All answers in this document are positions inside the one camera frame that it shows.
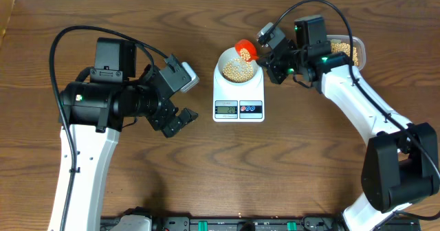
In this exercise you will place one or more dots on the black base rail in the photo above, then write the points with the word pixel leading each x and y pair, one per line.
pixel 141 219

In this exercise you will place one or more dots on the clear plastic container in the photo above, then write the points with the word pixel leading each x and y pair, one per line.
pixel 361 52

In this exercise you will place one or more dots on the white digital kitchen scale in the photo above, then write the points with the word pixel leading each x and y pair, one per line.
pixel 238 102

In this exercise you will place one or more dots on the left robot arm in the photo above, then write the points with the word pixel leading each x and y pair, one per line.
pixel 95 106

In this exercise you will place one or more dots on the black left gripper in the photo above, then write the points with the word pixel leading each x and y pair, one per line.
pixel 161 118

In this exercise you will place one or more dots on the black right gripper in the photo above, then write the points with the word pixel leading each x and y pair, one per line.
pixel 267 61

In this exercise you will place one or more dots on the pile of soybeans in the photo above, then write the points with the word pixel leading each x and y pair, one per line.
pixel 345 47

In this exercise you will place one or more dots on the grey round bowl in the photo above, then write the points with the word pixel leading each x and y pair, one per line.
pixel 229 55

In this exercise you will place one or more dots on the red measuring scoop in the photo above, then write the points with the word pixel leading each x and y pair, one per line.
pixel 243 43

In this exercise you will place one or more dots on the soybeans in grey bowl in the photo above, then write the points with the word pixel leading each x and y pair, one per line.
pixel 238 70

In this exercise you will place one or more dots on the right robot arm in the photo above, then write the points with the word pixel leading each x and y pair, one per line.
pixel 401 164

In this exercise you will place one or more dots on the soybeans in red scoop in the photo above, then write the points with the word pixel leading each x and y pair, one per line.
pixel 245 55

